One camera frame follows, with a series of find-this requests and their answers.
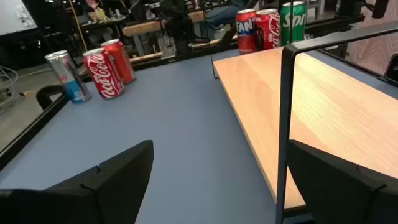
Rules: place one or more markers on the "silver blue Red Bull can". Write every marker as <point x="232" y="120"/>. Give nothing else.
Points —
<point x="66" y="77"/>

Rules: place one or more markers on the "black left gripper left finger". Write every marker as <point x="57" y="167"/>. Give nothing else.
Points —
<point x="118" y="186"/>

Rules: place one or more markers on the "red Fanta can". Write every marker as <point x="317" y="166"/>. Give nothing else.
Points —
<point x="245" y="32"/>

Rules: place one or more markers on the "wooden workbench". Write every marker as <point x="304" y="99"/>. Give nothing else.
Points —
<point x="141" y="28"/>

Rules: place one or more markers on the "red Coca-Cola can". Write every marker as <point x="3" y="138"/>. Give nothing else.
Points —
<point x="267" y="29"/>
<point x="104" y="74"/>

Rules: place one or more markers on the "green Sprite can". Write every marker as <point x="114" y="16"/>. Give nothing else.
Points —
<point x="293" y="23"/>

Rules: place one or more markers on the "red soda can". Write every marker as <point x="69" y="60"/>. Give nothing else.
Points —
<point x="122" y="62"/>

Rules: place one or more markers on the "wooden shelf black metal frame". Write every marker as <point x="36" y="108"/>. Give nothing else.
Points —
<point x="311" y="109"/>

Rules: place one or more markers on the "white desk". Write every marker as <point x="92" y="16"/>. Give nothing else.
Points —
<point x="14" y="15"/>

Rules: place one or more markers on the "person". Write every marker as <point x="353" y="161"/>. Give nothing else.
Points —
<point x="222" y="15"/>

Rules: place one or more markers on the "black curved object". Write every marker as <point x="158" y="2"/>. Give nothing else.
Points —
<point x="46" y="93"/>

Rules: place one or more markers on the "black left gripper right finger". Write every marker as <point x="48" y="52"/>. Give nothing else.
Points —
<point x="335" y="193"/>

